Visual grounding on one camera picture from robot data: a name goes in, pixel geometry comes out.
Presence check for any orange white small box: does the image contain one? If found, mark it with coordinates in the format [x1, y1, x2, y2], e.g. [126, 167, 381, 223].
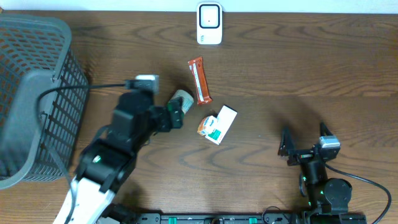
[197, 116, 218, 136]

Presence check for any white barcode scanner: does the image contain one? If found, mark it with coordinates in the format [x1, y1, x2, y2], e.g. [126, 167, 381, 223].
[197, 2, 223, 45]

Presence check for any right black cable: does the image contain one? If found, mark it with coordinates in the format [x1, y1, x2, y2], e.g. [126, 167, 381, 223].
[323, 161, 392, 224]

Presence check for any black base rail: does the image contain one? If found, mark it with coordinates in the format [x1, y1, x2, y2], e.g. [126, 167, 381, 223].
[96, 204, 367, 224]

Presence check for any grey plastic basket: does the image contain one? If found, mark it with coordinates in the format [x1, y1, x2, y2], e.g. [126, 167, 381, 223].
[1, 14, 88, 189]

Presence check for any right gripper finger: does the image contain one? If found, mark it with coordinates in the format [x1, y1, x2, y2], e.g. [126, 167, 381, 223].
[278, 128, 295, 157]
[320, 122, 333, 137]

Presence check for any orange snack bar wrapper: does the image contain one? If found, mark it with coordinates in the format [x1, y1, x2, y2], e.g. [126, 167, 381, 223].
[188, 57, 213, 105]

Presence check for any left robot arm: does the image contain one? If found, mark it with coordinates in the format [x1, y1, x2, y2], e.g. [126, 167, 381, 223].
[55, 90, 184, 223]

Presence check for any left black cable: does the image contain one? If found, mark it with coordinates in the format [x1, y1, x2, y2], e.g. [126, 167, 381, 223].
[36, 83, 127, 224]

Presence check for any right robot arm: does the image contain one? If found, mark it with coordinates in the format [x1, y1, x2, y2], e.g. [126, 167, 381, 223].
[278, 123, 352, 223]

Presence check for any black cable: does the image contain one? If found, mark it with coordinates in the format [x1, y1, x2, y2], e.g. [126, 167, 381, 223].
[323, 161, 392, 224]
[36, 83, 127, 224]

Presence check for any green lid white jar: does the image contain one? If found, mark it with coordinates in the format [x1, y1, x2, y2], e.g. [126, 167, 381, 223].
[167, 90, 194, 115]

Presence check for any white green carton box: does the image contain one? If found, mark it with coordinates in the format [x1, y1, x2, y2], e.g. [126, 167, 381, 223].
[205, 105, 238, 145]

